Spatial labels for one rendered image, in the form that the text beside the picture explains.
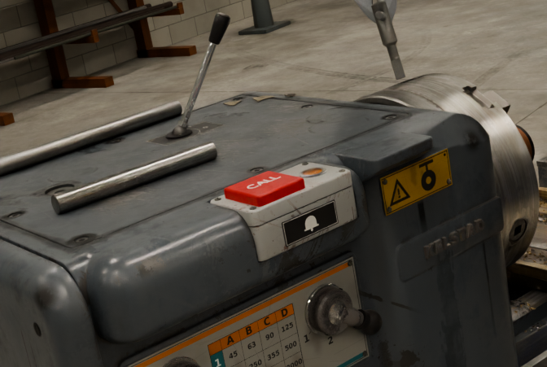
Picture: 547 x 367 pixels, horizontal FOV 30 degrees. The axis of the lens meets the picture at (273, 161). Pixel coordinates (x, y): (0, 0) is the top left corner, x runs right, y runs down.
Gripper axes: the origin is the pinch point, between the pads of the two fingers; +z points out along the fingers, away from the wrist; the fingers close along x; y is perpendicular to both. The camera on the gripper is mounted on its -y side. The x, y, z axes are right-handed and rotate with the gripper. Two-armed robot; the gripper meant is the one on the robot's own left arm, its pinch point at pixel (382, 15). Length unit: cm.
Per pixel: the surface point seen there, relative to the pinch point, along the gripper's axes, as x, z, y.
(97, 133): 39.4, 3.5, -24.3
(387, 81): 35, 40, 559
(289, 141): 13.1, 11.1, -35.8
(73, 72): 319, -43, 751
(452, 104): -6.1, 14.6, -13.0
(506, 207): -9.0, 29.7, -16.4
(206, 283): 20, 19, -63
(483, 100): -10.3, 15.7, -8.9
